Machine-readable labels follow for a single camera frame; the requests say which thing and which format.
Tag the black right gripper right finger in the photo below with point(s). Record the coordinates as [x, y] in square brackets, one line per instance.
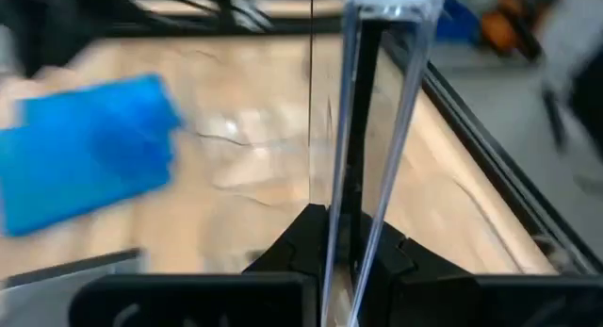
[471, 303]

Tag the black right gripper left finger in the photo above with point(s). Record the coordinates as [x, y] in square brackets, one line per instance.
[188, 303]

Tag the blue transparent disc case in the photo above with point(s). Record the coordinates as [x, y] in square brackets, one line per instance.
[94, 148]

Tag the clear jewel case black tray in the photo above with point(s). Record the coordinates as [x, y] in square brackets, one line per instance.
[358, 129]

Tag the grey side panel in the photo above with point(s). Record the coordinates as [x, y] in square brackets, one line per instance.
[47, 299]

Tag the orange object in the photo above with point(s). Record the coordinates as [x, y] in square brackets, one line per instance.
[499, 32]

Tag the person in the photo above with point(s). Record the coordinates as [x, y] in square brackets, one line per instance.
[579, 44]

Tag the blue object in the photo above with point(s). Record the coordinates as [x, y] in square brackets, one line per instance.
[459, 21]

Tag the light wooden bench top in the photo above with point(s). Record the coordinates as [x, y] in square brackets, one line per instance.
[292, 6]

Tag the black table frame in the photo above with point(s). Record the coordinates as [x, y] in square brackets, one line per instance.
[501, 162]

